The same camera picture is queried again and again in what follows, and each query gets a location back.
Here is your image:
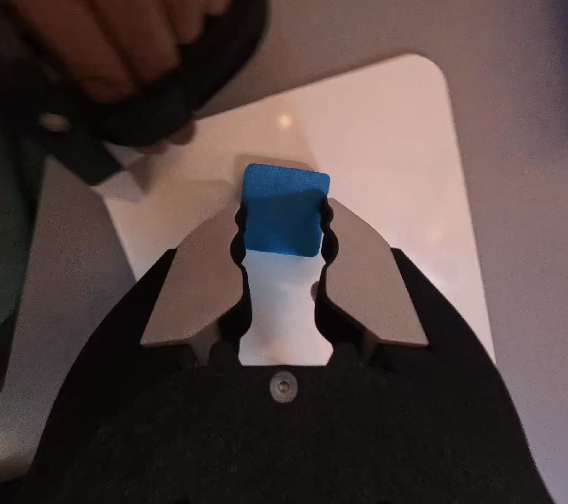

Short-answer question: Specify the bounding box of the white whiteboard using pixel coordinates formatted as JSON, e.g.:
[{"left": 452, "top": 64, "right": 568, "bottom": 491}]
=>
[{"left": 91, "top": 53, "right": 497, "bottom": 366}]

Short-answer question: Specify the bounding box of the blue foam eraser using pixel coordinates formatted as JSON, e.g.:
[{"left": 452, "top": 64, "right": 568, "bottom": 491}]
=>
[{"left": 242, "top": 163, "right": 332, "bottom": 257}]

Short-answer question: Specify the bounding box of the person's green sweatshirt torso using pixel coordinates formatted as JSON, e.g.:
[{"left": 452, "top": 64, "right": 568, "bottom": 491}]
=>
[{"left": 0, "top": 127, "right": 47, "bottom": 391}]

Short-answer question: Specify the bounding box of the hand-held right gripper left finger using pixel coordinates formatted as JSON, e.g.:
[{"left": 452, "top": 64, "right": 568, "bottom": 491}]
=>
[{"left": 140, "top": 201, "right": 246, "bottom": 367}]

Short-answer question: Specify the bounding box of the person's left hand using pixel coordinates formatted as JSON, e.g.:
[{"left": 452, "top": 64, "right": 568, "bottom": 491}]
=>
[{"left": 0, "top": 0, "right": 242, "bottom": 103}]

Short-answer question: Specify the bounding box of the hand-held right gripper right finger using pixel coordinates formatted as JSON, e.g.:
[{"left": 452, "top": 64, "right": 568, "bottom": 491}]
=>
[{"left": 314, "top": 198, "right": 430, "bottom": 366}]

